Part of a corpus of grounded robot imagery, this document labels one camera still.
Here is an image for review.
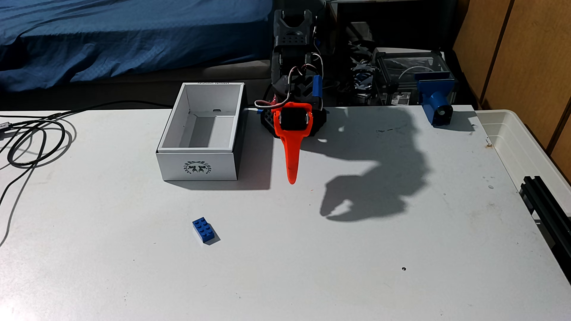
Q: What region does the white cardboard box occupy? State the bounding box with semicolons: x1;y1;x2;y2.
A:
156;82;247;182

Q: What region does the black aluminium rail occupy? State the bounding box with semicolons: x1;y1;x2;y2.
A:
520;176;571;281

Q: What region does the brown wooden cabinet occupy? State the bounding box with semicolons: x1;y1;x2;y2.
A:
453;0;571;179

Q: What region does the white plastic bin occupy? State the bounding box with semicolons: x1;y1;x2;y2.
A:
475;109;571;215

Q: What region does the blue printed camera mount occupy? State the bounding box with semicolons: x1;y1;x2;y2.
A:
416;73;457;127

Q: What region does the clear enclosure with black frame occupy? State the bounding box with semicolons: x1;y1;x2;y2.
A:
372;48;456;107

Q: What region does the blue toy brick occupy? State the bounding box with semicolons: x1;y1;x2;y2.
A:
192;217;216;243

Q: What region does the blue bed sheet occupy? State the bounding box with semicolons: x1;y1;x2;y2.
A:
0;0;274;94

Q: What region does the black cable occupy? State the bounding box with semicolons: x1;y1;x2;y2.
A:
0;100;172;246

